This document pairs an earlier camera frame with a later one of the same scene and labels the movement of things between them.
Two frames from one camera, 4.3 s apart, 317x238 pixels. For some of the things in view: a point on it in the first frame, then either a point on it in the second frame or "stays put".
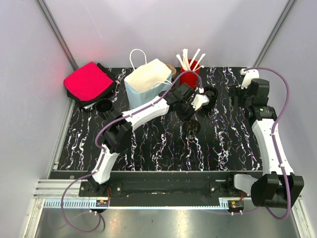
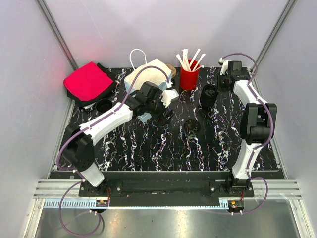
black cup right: x=212 y=93 stays put
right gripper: x=235 y=90 to x=221 y=89
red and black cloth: x=89 y=83 stays put
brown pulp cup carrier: x=173 y=70 stays put
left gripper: x=191 y=113 to x=166 y=119
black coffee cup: x=103 y=106 stays put
